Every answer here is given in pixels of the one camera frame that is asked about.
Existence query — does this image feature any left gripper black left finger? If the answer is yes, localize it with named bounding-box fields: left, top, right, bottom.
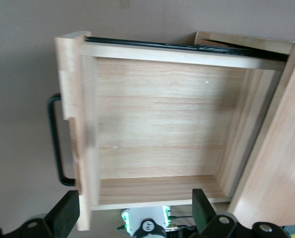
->
left=0, top=190, right=80, bottom=238

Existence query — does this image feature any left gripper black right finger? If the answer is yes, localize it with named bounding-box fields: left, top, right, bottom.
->
left=186, top=188, right=291, bottom=238

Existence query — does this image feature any black metal drawer handle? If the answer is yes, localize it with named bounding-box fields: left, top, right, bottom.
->
left=47, top=93, right=76, bottom=187

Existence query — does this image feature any light wooden drawer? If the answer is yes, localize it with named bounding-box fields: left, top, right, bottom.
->
left=55, top=31, right=289, bottom=231

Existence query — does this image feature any wooden drawer cabinet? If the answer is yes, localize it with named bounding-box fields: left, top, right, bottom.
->
left=194, top=31, right=295, bottom=230

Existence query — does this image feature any black metal drawer slide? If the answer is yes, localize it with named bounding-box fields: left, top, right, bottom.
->
left=84, top=36, right=289, bottom=62

